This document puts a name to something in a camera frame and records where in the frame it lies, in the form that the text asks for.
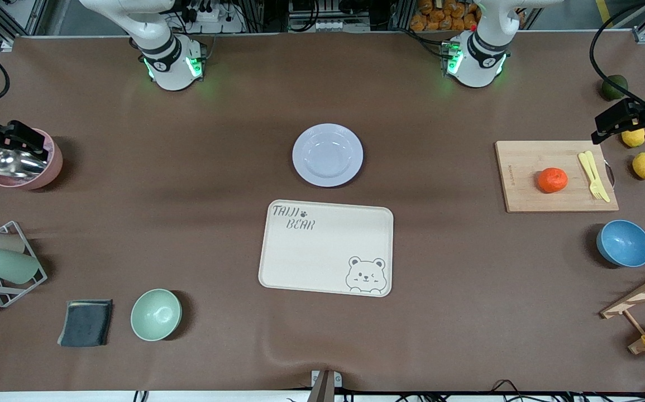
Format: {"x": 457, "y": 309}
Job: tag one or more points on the orange fruit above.
{"x": 552, "y": 180}

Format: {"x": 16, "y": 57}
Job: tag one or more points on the white round plate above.
{"x": 328, "y": 155}

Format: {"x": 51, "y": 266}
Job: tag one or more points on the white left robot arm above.
{"x": 476, "y": 61}

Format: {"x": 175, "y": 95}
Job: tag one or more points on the shiny metal scoop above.
{"x": 15, "y": 164}

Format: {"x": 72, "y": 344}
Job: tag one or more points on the dark green lime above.
{"x": 614, "y": 87}

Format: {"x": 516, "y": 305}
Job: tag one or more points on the pink bowl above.
{"x": 48, "y": 170}

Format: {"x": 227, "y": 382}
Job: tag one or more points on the yellow plastic fork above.
{"x": 596, "y": 187}

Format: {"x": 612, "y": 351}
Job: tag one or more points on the wooden cutting board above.
{"x": 523, "y": 190}

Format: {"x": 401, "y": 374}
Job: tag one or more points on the blue bowl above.
{"x": 624, "y": 243}

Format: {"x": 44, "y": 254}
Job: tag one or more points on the mint green cup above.
{"x": 9, "y": 266}

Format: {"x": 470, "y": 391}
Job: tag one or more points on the wooden dish rack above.
{"x": 643, "y": 293}

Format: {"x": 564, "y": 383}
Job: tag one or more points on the dark grey folded cloth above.
{"x": 85, "y": 324}

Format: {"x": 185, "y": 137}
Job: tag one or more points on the pile of orange buns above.
{"x": 445, "y": 15}

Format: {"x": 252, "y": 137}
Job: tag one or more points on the brown table cover mat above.
{"x": 216, "y": 167}

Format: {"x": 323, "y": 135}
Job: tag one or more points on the light green bowl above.
{"x": 156, "y": 315}

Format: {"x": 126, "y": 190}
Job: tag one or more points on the white power strip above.
{"x": 213, "y": 19}

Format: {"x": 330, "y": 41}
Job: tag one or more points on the cream bear print tray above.
{"x": 322, "y": 251}

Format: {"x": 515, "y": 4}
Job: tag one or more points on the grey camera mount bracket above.
{"x": 325, "y": 385}

